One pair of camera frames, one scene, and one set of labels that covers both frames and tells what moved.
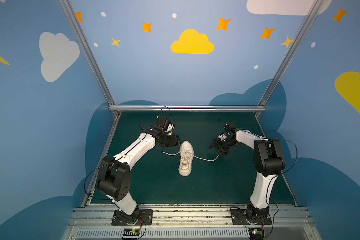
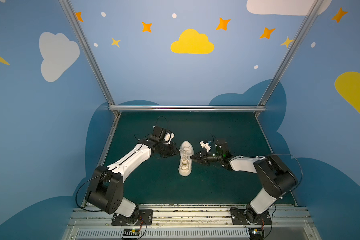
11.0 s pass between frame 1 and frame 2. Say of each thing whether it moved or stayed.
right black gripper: moved
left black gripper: moved
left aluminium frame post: stayed
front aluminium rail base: stayed
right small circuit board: stayed
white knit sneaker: stayed
